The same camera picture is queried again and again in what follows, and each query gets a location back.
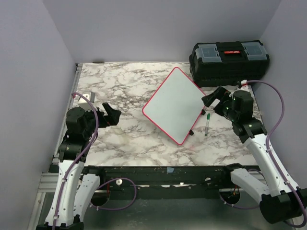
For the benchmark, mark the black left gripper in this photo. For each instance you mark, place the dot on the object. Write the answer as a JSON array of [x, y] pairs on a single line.
[[112, 117]]

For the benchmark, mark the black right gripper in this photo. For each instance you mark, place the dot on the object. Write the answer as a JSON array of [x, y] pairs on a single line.
[[222, 94]]

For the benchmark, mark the green capped whiteboard marker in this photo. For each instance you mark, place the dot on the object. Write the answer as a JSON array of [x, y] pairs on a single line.
[[207, 124]]

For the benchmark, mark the pink framed whiteboard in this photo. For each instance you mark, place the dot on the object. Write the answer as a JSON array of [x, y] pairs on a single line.
[[175, 106]]

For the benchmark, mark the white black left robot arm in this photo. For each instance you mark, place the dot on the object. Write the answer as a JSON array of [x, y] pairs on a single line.
[[74, 188]]

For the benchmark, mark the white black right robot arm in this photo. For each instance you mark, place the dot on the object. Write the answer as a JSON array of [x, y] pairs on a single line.
[[279, 198]]

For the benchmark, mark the black plastic toolbox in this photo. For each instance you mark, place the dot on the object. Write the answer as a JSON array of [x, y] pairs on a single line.
[[227, 63]]

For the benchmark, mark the blue tape piece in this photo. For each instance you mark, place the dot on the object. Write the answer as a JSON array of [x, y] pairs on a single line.
[[170, 169]]

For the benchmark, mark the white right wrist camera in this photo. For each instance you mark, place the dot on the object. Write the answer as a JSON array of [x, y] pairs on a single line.
[[244, 85]]

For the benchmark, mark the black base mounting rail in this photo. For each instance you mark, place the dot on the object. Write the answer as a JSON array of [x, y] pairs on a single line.
[[153, 182]]

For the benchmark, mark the aluminium frame extrusion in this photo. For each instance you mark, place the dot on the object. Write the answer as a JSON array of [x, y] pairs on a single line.
[[48, 181]]

